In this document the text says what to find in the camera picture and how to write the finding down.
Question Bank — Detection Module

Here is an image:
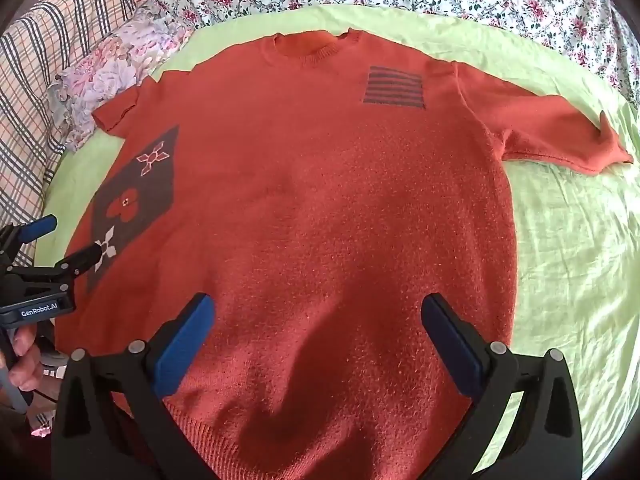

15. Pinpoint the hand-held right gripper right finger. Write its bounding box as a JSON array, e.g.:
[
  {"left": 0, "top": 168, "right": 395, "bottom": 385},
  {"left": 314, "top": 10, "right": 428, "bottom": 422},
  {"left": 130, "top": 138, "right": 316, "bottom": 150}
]
[{"left": 421, "top": 292, "right": 583, "bottom": 480}]

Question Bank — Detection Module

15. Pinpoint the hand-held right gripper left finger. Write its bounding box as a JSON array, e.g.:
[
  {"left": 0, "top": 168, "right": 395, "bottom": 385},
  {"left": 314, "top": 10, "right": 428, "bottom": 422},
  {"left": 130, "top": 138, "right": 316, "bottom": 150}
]
[{"left": 51, "top": 292, "right": 236, "bottom": 480}]

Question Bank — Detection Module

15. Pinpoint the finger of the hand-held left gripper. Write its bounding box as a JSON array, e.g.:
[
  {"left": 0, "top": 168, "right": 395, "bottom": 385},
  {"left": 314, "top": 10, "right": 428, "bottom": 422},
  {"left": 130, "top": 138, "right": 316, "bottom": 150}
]
[
  {"left": 0, "top": 214, "right": 58, "bottom": 263},
  {"left": 5, "top": 241, "right": 108, "bottom": 291}
]

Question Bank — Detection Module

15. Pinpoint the orange knit sweater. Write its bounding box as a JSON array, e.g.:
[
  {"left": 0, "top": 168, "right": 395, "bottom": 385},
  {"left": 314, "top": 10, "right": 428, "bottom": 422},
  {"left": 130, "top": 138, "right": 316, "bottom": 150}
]
[{"left": 52, "top": 30, "right": 635, "bottom": 480}]

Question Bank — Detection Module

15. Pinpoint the person's left hand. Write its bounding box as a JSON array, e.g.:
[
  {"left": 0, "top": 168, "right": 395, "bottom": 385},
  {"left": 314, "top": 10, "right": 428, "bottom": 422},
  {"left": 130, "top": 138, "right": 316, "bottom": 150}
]
[{"left": 11, "top": 329, "right": 45, "bottom": 392}]

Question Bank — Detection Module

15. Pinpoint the plaid blanket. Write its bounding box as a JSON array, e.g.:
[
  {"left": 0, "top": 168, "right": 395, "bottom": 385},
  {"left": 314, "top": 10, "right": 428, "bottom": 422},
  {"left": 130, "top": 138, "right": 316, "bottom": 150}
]
[{"left": 0, "top": 0, "right": 156, "bottom": 271}]

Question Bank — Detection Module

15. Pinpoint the light green bed sheet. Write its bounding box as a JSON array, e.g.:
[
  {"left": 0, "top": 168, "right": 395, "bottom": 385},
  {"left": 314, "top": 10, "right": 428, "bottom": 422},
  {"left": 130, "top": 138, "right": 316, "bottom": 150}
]
[{"left": 42, "top": 5, "right": 640, "bottom": 480}]

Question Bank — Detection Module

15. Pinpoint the pale lavender floral quilt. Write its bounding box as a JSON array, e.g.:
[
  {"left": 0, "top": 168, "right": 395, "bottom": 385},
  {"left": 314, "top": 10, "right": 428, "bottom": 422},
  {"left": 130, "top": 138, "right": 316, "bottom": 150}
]
[{"left": 48, "top": 2, "right": 193, "bottom": 153}]

